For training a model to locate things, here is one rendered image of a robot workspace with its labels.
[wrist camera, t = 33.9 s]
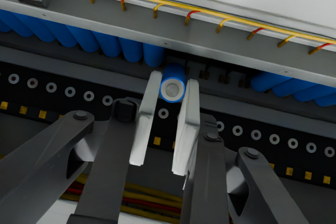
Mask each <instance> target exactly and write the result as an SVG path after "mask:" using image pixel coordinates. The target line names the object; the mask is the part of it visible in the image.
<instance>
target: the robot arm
mask: <svg viewBox="0 0 336 224"><path fill-rule="evenodd" d="M162 75H163V74H162V73H161V72H160V71H156V70H154V71H152V72H151V75H150V78H149V81H148V84H147V87H146V90H145V93H144V96H143V99H142V100H141V99H136V98H132V97H126V98H118V99H115V100H114V101H113V103H112V109H111V116H110V119H109V120H106V121H95V117H94V115H92V114H91V113H89V112H87V111H84V110H74V111H70V112H68V113H67V114H65V115H64V116H62V117H61V118H59V119H58V120H57V121H55V122H54V123H52V124H51V125H49V126H48V127H47V128H45V129H44V130H42V131H41V132H39V133H38V134H37V135H35V136H34V137H32V138H31V139H29V140H28V141H26V142H25V143H24V144H22V145H21V146H19V147H18V148H16V149H15V150H14V151H12V152H11V153H9V154H8V155H6V156H5V157H3V158H2V159H1V160H0V224H36V223H37V222H38V221H39V220H40V219H41V218H42V216H43V215H44V214H45V213H46V212H47V211H48V210H49V209H50V207H51V206H52V205H53V204H54V203H55V202H56V201H57V199H58V198H59V197H60V196H61V195H62V194H63V193H64V192H65V190H66V189H67V188H68V187H69V186H70V185H71V184H72V183H73V181H74V180H75V179H76V178H77V177H78V176H79V175H80V174H81V172H82V171H83V170H84V169H85V168H86V167H87V165H88V163H89V162H93V164H92V167H91V169H90V172H89V175H88V177H87V180H86V182H85V185H84V188H83V190H82V193H81V196H80V198H79V201H78V204H77V206H76V209H75V212H74V214H73V213H71V214H70V216H69V218H68V220H67V222H66V224H118V220H119V214H120V209H121V204H122V198H123V193H124V188H125V182H126V177H127V172H128V166H129V162H130V164H132V165H137V166H141V165H143V163H144V158H145V154H146V149H147V145H148V140H149V136H150V131H151V127H152V122H153V118H154V113H155V108H156V104H157V99H158V94H159V89H160V85H161V80H162ZM187 171H188V172H187ZM172 172H173V173H174V174H177V175H181V176H184V174H185V175H186V174H187V175H186V179H185V182H184V186H183V190H184V194H183V201H182V208H181V215H180V221H179V224H230V222H229V213H230V215H231V218H232V221H233V223H234V224H310V223H309V222H308V220H307V219H306V217H305V216H304V214H303V213H302V211H301V210H300V208H299V207H298V205H297V204H296V202H295V201H294V199H293V198H292V196H291V195H290V193H289V192H288V191H287V189H286V188H285V186H284V185H283V183H282V182H281V180H280V179H279V177H278V176H277V174H276V173H275V171H274V170H273V168H272V167H271V165H270V164H269V162H268V161H267V159H266V158H265V157H264V155H263V154H262V153H260V152H259V151H257V150H256V149H254V148H249V147H241V148H239V150H238V152H235V151H232V150H230V149H228V148H226V147H225V146H224V140H223V139H222V138H221V137H220V136H219V133H218V126H217V120H216V119H215V118H214V117H213V116H212V115H209V114H205V113H201V112H200V100H199V82H198V81H197V80H195V79H190V80H188V81H187V85H186V90H185V94H184V97H183V100H182V104H181V108H180V112H179V116H178V123H177V131H176V139H175V148H174V156H173V164H172Z"/></svg>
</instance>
